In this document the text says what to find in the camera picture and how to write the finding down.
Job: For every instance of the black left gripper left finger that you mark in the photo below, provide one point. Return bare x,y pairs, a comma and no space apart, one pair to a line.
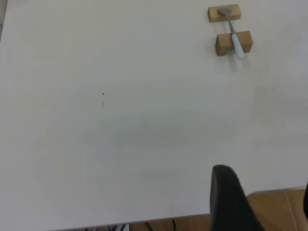
226,204

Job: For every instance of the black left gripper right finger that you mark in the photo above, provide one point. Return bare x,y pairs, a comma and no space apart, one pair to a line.
306,199

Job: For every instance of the arched wooden block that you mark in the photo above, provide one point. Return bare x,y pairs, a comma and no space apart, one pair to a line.
223,45

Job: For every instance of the flat rectangular wooden block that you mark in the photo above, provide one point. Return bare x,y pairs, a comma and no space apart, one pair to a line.
213,15

